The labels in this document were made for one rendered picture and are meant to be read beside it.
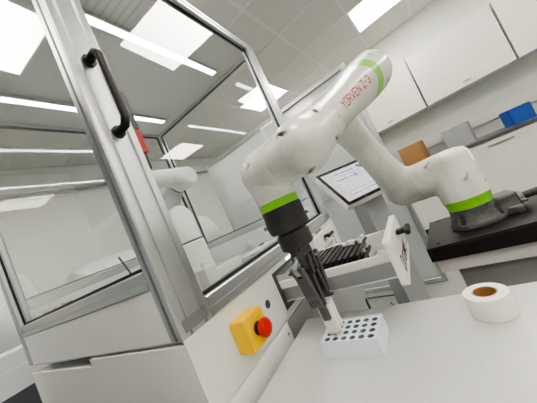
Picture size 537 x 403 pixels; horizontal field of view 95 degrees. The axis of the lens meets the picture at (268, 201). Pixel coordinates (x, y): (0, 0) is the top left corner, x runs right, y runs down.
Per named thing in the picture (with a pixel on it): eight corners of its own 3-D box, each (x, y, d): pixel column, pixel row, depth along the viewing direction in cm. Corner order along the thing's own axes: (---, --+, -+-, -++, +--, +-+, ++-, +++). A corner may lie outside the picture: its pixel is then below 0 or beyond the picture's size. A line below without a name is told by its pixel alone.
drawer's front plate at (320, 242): (340, 243, 123) (330, 223, 124) (323, 266, 98) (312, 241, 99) (336, 245, 124) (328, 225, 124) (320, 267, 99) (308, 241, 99)
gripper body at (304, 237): (284, 230, 61) (300, 265, 60) (269, 241, 53) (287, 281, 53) (311, 220, 57) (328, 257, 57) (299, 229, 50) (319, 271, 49)
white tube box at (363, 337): (389, 329, 53) (381, 313, 53) (385, 357, 46) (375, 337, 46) (336, 334, 60) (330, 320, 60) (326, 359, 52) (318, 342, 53)
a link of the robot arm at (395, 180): (399, 193, 103) (310, 101, 92) (440, 177, 90) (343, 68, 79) (395, 216, 96) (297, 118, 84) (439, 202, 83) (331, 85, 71)
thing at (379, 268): (400, 244, 79) (392, 226, 80) (399, 277, 57) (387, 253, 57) (297, 273, 99) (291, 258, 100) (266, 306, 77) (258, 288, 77)
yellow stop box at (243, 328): (274, 333, 56) (261, 303, 57) (258, 355, 50) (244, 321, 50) (257, 335, 59) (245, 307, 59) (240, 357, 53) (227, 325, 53)
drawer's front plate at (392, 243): (408, 245, 80) (394, 213, 80) (411, 285, 55) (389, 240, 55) (403, 246, 81) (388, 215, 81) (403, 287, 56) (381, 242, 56)
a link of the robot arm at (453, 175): (445, 207, 90) (420, 161, 92) (499, 192, 77) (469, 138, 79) (432, 218, 82) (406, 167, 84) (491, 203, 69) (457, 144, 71)
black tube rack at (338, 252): (374, 253, 80) (366, 235, 80) (367, 277, 65) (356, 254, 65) (315, 270, 91) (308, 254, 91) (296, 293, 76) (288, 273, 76)
